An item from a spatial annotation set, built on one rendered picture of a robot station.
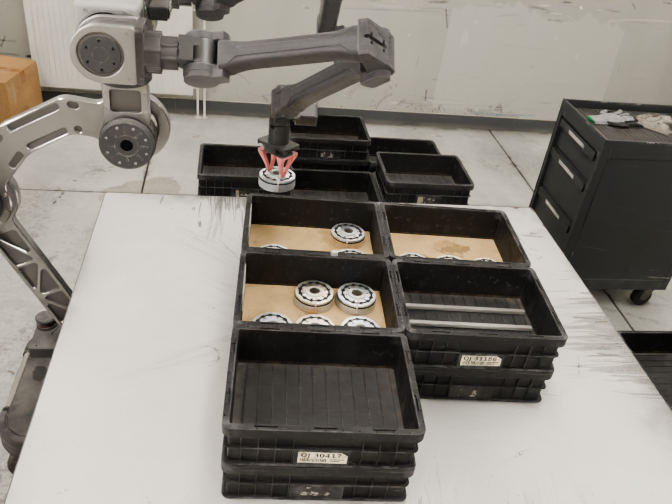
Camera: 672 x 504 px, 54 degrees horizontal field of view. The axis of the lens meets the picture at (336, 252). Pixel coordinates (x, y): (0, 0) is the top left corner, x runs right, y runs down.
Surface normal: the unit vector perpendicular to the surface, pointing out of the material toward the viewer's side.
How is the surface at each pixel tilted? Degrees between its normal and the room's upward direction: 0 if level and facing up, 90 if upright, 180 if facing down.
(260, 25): 90
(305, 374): 0
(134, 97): 90
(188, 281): 0
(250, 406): 0
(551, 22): 90
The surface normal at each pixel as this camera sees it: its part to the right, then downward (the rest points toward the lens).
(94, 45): 0.12, 0.57
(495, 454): 0.11, -0.82
